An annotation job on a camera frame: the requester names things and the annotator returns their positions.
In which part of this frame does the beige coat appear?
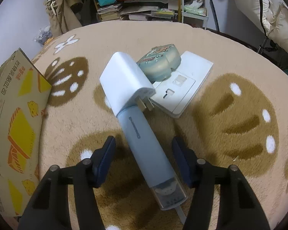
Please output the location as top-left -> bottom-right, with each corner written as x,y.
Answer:
44,0 -> 83,36

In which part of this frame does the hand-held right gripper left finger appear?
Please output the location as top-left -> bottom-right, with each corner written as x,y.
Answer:
18,135 -> 117,230

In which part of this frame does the white storage cart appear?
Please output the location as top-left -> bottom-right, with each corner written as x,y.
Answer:
181,0 -> 212,30

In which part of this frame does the black metal stand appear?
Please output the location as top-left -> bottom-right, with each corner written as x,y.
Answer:
256,36 -> 279,53

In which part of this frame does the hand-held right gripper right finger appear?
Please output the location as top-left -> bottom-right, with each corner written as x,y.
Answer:
171,136 -> 270,230

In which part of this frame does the cream bedding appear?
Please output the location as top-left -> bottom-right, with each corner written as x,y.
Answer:
232,0 -> 288,63

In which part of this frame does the grey printed plastic bag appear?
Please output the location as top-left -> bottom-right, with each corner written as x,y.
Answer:
35,25 -> 54,46

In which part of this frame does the teal heart-shaped tin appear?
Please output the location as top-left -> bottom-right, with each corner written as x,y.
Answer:
136,44 -> 181,82

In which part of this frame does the green tissue pack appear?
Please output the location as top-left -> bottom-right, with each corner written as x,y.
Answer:
184,0 -> 207,16

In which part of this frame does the stack of old books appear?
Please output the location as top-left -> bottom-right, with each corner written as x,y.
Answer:
97,3 -> 123,21

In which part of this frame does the printed cardboard box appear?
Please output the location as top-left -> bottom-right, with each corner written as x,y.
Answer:
0,48 -> 53,217

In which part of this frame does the pale blue handheld device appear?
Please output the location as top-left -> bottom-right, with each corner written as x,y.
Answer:
116,105 -> 185,211

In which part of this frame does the pile of papers and magazines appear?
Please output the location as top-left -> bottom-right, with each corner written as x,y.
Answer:
121,0 -> 175,21

